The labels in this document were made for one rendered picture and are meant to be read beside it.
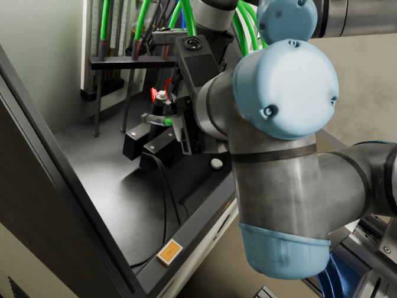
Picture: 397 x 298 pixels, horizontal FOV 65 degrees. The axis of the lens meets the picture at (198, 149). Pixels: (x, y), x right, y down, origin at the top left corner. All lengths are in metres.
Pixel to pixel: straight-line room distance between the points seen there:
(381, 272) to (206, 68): 0.69
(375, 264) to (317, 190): 0.65
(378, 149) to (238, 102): 0.17
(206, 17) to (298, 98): 0.39
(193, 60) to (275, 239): 0.26
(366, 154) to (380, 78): 2.52
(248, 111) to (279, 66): 0.04
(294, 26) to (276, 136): 0.23
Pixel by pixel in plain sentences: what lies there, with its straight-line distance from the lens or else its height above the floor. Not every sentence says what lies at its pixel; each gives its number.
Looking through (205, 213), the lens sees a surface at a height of 0.95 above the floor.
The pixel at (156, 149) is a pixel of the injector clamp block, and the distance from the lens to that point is 0.81.
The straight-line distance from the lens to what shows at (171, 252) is 0.67.
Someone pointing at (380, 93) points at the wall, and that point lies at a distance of 2.90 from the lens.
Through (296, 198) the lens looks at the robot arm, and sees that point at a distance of 0.26.
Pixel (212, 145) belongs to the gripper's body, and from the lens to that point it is 0.39.
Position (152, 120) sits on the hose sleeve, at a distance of 0.64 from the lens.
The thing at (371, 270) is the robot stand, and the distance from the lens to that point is 0.93.
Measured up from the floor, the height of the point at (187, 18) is 1.36.
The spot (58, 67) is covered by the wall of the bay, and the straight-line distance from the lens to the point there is 0.91.
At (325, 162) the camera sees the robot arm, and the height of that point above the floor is 1.37.
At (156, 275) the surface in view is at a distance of 0.66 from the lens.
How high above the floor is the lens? 1.54
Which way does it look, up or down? 41 degrees down
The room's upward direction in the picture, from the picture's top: 21 degrees clockwise
